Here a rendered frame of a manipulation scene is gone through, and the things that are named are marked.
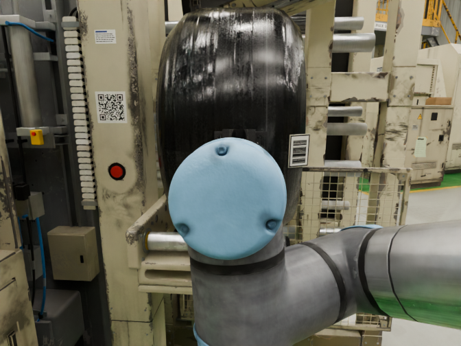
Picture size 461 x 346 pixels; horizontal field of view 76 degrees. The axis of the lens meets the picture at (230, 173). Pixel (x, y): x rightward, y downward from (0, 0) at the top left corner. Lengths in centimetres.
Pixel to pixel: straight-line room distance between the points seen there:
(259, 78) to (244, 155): 38
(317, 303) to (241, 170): 13
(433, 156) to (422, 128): 52
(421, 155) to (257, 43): 478
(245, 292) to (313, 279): 7
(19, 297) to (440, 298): 83
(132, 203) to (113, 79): 31
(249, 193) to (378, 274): 13
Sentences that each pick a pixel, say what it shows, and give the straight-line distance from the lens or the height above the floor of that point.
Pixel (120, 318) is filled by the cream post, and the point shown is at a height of 63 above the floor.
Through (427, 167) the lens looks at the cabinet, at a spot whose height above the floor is 32.
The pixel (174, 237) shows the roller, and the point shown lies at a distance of 74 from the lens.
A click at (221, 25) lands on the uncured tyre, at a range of 63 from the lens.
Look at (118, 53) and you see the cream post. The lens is 79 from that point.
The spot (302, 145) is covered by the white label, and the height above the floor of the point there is 115.
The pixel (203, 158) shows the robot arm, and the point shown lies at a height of 119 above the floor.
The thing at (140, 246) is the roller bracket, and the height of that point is 91.
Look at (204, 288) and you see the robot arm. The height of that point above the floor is 110.
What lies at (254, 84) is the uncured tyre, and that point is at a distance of 54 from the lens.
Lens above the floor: 122
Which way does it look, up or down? 13 degrees down
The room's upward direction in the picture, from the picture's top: straight up
